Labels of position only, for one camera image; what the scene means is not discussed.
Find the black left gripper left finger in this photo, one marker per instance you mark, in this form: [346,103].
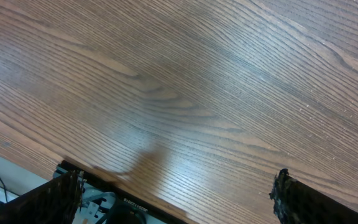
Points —
[53,202]

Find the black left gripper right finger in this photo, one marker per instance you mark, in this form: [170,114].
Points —
[297,203]

